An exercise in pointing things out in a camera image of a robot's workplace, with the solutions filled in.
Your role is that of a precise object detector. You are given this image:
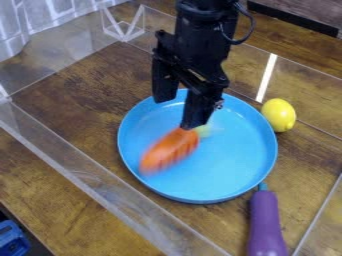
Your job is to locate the orange toy carrot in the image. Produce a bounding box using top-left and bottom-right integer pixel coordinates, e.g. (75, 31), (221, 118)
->
(139, 125), (211, 174)

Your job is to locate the blue object at corner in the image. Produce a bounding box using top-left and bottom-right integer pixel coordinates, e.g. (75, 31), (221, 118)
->
(0, 220), (31, 256)

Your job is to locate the clear acrylic enclosure wall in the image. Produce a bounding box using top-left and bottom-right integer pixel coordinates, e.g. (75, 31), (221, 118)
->
(0, 0), (342, 256)

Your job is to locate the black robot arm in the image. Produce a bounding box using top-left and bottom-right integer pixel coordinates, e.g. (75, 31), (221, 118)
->
(152, 0), (250, 130)

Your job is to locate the yellow toy lemon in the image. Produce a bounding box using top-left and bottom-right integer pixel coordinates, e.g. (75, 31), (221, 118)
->
(261, 98), (297, 132)

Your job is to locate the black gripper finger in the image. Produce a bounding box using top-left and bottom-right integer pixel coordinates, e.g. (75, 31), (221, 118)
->
(152, 58), (179, 103)
(181, 86), (225, 130)

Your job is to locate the purple toy eggplant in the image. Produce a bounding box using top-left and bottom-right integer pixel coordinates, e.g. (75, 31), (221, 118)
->
(247, 183), (289, 256)

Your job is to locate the blue round tray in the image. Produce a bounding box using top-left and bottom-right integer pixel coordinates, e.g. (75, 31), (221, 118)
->
(116, 88), (279, 205)

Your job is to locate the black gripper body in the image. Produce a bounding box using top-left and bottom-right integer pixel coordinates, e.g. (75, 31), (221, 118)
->
(152, 6), (239, 93)

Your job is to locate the white curtain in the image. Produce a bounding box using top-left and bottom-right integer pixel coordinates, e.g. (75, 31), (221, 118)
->
(0, 0), (128, 62)

